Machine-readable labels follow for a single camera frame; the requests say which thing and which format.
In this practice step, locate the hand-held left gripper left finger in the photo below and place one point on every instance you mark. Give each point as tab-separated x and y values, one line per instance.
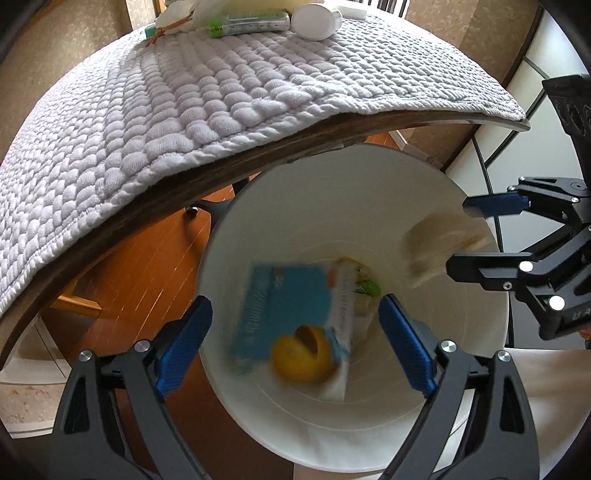
182	350

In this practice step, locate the white cup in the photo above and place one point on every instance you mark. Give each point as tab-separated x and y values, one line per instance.
314	23

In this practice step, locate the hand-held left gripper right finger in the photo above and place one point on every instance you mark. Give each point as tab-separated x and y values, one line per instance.
408	346

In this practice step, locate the wooden table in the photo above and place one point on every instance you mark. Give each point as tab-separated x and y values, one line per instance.
277	154

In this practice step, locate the green and yellow packet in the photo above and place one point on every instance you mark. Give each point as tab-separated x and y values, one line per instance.
367	286

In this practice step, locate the grey quilted mat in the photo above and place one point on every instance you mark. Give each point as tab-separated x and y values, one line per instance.
184	92

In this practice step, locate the dark wooden chair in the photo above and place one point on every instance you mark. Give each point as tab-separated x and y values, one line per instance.
392	5

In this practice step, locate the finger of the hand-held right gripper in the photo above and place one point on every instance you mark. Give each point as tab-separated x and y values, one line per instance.
496	205
485	270

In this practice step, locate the green tube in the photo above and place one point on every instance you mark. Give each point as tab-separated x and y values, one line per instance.
249	23

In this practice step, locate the yellow lemon peel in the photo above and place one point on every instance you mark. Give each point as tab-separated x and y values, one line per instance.
291	364

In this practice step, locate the white panelled door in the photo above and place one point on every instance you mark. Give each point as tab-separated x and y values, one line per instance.
508	152

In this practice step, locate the blue flat box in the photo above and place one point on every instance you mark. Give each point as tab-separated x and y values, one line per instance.
286	314

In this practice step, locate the white round bin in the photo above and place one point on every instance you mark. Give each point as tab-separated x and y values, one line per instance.
323	207

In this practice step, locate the white cabinet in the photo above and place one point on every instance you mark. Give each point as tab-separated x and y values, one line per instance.
27	369

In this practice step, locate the white flat box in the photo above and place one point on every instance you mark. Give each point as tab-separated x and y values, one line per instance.
353	10

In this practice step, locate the brown thin stick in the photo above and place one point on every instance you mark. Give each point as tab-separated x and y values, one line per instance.
159	35

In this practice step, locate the black office chair base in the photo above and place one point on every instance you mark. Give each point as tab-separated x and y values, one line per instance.
217	208

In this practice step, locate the light wooden frame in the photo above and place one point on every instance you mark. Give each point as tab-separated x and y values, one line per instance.
76	304

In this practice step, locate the person's beige pants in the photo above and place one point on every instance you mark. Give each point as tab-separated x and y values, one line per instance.
554	383

